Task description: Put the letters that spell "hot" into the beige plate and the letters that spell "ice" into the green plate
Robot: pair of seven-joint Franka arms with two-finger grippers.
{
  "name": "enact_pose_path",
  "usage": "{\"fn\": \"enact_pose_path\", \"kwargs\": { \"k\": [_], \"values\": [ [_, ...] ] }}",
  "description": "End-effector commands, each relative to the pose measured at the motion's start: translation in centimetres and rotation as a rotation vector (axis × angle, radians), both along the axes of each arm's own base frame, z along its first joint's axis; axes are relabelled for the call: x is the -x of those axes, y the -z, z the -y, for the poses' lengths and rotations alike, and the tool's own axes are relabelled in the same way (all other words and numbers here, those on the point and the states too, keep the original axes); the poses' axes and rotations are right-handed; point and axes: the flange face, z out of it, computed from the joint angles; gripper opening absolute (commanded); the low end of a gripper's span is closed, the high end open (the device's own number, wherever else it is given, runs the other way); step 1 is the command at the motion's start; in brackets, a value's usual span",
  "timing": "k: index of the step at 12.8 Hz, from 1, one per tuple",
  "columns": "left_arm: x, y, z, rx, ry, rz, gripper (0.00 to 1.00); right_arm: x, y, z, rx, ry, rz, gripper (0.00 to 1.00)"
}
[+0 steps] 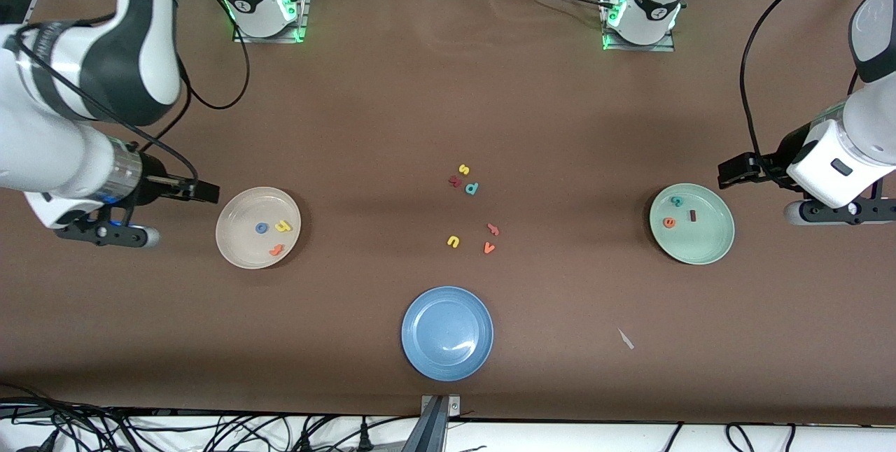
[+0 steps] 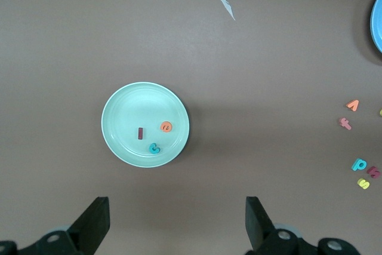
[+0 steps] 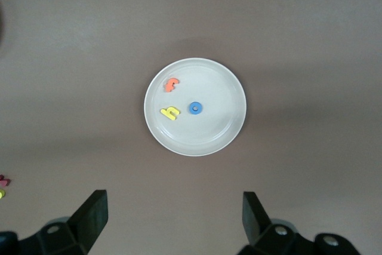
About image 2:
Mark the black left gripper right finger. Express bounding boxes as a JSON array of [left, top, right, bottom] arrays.
[[243, 196, 319, 255]]

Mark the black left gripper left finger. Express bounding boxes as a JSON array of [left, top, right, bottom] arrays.
[[17, 196, 110, 255]]

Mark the teal foam letter p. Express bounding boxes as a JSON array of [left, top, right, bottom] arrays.
[[351, 158, 368, 172]]

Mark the dark red foam letter k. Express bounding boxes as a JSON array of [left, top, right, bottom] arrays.
[[366, 165, 382, 178]]

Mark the green plate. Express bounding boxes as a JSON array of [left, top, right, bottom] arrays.
[[100, 81, 190, 168]]

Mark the pink foam letter f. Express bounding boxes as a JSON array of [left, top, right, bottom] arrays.
[[338, 117, 353, 131]]

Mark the orange foam letter v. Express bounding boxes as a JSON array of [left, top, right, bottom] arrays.
[[346, 99, 361, 112]]

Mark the white paper scrap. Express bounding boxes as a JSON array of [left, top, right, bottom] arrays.
[[220, 0, 236, 21]]

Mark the blue plate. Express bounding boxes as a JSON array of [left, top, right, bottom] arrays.
[[369, 0, 382, 54]]

